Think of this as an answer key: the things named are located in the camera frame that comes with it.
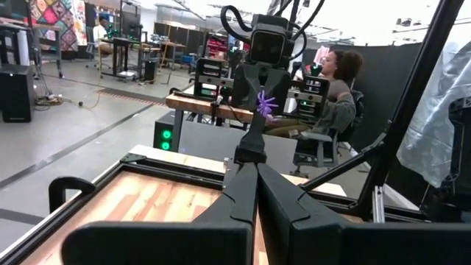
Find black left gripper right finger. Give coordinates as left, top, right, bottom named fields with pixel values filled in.
left=257, top=163, right=471, bottom=265

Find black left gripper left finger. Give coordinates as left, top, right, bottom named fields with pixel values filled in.
left=60, top=163, right=258, bottom=265

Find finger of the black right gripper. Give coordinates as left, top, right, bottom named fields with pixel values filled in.
left=231, top=66, right=266, bottom=123
left=263, top=68, right=292, bottom=113

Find purple plastic spider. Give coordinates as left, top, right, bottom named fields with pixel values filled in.
left=256, top=90, right=280, bottom=123

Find wooden background desk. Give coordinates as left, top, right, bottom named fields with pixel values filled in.
left=164, top=91, right=255, bottom=152

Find red tool cabinet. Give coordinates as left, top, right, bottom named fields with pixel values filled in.
left=205, top=35, right=230, bottom=57

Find small wooden side table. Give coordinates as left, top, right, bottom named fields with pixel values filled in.
left=158, top=39, right=187, bottom=71

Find person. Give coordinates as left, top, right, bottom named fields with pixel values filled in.
left=91, top=15, right=116, bottom=57
left=263, top=49, right=365, bottom=139

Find black computer green lights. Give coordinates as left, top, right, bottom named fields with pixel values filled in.
left=152, top=110, right=185, bottom=152

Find black grey office chair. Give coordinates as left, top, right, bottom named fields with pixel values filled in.
left=289, top=90, right=366, bottom=178

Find black standing desk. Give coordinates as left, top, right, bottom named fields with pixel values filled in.
left=99, top=35, right=163, bottom=81

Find black equipment stand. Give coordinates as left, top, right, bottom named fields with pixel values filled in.
left=419, top=95, right=471, bottom=224

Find clear plastic sheet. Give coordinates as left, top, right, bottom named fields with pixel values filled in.
left=395, top=39, right=471, bottom=189

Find colourful patchwork quilt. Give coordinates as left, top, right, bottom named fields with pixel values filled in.
left=28, top=0, right=88, bottom=52

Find black computer tower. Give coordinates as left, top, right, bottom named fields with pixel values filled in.
left=0, top=63, right=36, bottom=124

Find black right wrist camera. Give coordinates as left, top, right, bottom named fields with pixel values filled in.
left=249, top=13, right=295, bottom=69

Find silver aluminium bracket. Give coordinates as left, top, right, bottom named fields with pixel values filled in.
left=372, top=185, right=386, bottom=224

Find black frame clamp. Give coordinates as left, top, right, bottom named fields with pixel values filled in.
left=48, top=175, right=97, bottom=215

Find floor cable bundle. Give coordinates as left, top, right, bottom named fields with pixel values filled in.
left=33, top=90, right=102, bottom=112

